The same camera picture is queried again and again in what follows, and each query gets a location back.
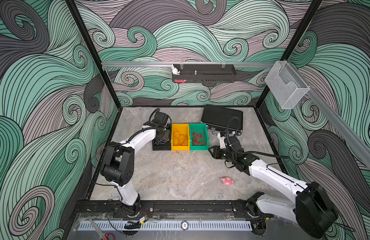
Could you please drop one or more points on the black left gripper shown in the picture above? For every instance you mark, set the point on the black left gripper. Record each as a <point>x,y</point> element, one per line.
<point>165,137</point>

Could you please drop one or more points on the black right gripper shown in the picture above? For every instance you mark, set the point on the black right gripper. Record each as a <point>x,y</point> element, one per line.
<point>216,150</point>

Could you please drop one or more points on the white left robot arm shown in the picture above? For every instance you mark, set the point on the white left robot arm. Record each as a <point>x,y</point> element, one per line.
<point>118,164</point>

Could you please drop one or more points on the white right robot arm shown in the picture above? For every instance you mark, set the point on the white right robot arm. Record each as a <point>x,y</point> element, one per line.
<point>306,204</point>

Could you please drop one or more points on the black plastic bin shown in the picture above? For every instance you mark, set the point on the black plastic bin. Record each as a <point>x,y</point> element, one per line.
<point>161,145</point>

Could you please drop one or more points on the yellow plastic bin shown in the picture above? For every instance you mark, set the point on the yellow plastic bin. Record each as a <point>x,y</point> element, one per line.
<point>180,137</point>

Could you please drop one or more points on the pink crumpled object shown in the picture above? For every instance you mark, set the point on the pink crumpled object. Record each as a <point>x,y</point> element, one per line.
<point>226,181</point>

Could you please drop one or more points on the green plastic bin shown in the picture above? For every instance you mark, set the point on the green plastic bin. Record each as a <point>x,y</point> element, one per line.
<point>199,139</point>

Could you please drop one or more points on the black ribbed carrying case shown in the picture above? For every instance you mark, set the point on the black ribbed carrying case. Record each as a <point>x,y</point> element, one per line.
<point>218,118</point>

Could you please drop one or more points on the small white figurine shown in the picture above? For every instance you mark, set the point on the small white figurine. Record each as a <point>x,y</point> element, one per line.
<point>175,71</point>

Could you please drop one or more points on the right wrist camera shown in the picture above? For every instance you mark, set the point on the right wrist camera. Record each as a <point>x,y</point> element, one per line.
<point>224,143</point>

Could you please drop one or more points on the black wall shelf tray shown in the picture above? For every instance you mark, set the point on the black wall shelf tray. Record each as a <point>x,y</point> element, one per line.
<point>206,74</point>

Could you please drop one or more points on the white slotted cable duct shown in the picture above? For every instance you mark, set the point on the white slotted cable duct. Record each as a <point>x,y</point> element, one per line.
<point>179,225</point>

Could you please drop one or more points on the aluminium wall rail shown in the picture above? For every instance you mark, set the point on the aluminium wall rail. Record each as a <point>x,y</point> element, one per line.
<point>159,64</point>

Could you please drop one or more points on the clear acrylic wall holder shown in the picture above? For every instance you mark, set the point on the clear acrylic wall holder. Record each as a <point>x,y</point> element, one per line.
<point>286,84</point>

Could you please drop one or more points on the red handled scissors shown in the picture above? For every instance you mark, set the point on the red handled scissors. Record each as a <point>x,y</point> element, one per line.
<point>103,236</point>

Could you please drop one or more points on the black corner frame post left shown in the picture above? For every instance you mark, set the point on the black corner frame post left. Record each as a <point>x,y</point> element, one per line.
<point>92,50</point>

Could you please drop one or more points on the black corner frame post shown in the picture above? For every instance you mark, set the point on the black corner frame post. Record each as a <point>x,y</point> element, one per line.
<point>92,50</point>
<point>301,29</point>

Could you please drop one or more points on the black corner frame post right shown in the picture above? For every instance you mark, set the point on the black corner frame post right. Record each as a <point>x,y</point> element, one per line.
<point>301,29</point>

